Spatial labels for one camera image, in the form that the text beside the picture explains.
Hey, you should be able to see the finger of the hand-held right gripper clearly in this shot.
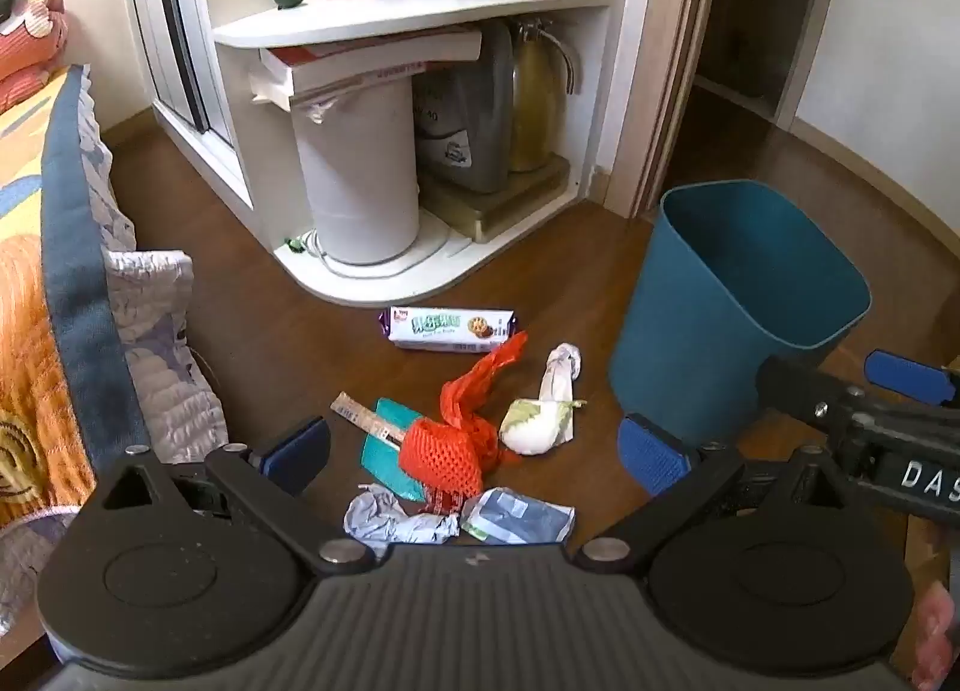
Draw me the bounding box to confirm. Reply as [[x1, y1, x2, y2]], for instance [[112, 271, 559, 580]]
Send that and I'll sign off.
[[756, 357, 863, 437], [864, 350, 960, 407]]

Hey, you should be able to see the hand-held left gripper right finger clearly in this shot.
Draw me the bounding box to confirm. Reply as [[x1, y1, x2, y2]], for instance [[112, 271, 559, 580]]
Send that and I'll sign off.
[[574, 412, 848, 576]]

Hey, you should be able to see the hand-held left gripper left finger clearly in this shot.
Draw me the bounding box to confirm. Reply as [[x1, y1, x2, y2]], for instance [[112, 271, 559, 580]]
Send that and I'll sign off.
[[97, 415, 376, 576]]

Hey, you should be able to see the beige stick wrapper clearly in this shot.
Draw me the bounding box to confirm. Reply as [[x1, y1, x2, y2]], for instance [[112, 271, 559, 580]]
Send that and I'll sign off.
[[330, 391, 410, 448]]

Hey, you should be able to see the blue plastic bin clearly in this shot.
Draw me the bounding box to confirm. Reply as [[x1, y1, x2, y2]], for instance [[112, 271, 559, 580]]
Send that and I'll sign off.
[[607, 179, 872, 448]]

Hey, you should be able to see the orange mesh net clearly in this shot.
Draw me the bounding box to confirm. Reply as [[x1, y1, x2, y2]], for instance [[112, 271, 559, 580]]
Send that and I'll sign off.
[[397, 417, 488, 501]]

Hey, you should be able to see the orange plastic bag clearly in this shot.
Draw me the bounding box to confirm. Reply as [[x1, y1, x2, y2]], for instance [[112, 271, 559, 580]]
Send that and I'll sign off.
[[439, 331, 530, 471]]

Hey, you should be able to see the person's right hand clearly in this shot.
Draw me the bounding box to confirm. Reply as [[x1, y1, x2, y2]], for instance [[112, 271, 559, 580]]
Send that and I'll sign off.
[[911, 578, 960, 691]]

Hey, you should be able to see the teal plastic sheet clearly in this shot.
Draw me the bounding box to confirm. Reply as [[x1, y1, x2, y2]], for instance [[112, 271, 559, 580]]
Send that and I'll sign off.
[[360, 398, 432, 504]]

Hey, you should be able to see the crumpled white paper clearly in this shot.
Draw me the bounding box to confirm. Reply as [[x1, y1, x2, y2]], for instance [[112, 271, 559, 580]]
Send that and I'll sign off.
[[343, 485, 460, 549]]

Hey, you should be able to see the grey white plastic wrapper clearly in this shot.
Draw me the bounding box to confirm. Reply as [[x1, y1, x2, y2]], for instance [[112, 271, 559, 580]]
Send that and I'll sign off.
[[459, 487, 577, 543]]

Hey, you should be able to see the white cookie packet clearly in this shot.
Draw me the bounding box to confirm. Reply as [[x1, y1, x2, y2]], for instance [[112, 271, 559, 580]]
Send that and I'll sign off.
[[379, 306, 518, 351]]

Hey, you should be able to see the colourful quilt bed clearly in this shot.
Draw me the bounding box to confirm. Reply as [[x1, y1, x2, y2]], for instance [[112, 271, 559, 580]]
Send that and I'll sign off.
[[0, 87, 230, 636]]

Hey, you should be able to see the white cylindrical container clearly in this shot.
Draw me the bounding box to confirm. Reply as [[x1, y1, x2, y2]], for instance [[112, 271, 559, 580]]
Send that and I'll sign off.
[[289, 72, 421, 266]]

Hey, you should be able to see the orange blue-bordered bedspread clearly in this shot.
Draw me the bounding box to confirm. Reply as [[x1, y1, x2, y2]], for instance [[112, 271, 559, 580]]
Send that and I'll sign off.
[[0, 63, 151, 534]]

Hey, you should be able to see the grey plastic jug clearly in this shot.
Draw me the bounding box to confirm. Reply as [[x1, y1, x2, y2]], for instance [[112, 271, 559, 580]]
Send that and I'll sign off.
[[411, 20, 515, 196]]

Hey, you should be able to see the gold thermos jug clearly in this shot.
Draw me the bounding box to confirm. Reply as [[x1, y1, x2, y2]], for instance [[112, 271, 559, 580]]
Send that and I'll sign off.
[[508, 16, 584, 175]]

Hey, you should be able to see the white curved shelf unit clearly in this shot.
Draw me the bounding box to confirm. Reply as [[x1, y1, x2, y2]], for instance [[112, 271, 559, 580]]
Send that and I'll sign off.
[[195, 0, 623, 307]]

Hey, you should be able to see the white wardrobe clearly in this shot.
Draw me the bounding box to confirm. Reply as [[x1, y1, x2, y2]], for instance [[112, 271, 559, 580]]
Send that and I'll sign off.
[[116, 0, 260, 227]]

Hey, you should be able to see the pink folded blanket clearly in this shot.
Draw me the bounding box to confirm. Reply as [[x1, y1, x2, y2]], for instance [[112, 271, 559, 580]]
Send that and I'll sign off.
[[0, 0, 70, 115]]

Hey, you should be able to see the wooden door frame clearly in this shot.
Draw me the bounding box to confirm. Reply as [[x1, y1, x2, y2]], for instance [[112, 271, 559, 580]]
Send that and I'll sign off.
[[604, 0, 728, 220]]

